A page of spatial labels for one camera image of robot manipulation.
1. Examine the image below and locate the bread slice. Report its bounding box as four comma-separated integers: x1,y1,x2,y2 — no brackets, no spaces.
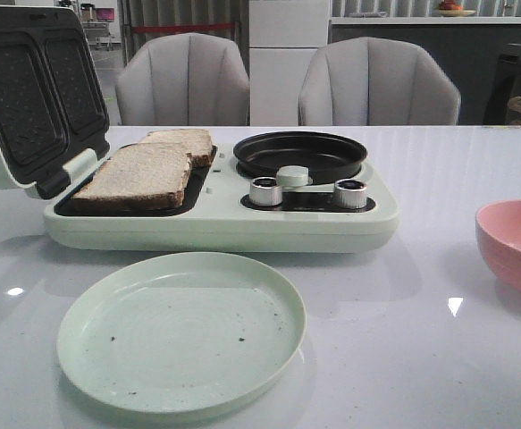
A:
71,143,192,211
140,129,214,167

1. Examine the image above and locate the mint green sandwich maker lid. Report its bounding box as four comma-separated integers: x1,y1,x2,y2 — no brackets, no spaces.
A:
0,5,109,199

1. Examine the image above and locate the pink bowl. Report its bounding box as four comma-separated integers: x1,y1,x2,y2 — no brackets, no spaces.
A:
475,199,521,292

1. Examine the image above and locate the mint green breakfast maker base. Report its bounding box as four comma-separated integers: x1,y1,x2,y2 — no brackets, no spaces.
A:
44,142,399,253

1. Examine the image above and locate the left silver control knob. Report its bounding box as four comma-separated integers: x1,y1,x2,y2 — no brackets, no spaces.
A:
248,176,282,207

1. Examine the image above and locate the silver control knob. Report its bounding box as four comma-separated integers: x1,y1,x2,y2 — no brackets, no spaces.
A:
248,176,282,207
332,179,367,210

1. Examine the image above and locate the black round frying pan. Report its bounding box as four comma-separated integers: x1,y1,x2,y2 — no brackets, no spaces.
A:
233,130,367,185

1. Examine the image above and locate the right silver control knob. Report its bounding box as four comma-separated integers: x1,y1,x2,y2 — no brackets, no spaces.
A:
332,179,367,210

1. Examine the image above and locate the mint green round plate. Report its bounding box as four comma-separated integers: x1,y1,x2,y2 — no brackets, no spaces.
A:
56,252,306,422

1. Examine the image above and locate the left grey upholstered chair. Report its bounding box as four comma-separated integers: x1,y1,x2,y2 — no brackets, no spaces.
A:
115,33,249,126

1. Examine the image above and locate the grey upholstered chair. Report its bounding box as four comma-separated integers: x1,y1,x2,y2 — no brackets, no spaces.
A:
115,33,249,126
298,37,461,126

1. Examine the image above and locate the right grey upholstered chair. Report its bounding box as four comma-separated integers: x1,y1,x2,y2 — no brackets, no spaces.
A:
298,37,461,126

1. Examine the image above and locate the white refrigerator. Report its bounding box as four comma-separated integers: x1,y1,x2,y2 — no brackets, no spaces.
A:
248,1,332,126

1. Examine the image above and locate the red barrier belt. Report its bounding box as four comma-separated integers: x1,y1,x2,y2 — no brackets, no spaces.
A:
130,22,237,34

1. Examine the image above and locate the grey curtain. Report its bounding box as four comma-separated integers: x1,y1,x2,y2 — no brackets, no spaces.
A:
118,0,249,64

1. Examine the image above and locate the dark kitchen counter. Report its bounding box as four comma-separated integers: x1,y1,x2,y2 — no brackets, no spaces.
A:
329,17,521,125

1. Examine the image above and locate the fruit plate on counter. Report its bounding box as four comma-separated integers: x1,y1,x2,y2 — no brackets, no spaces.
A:
435,0,476,17

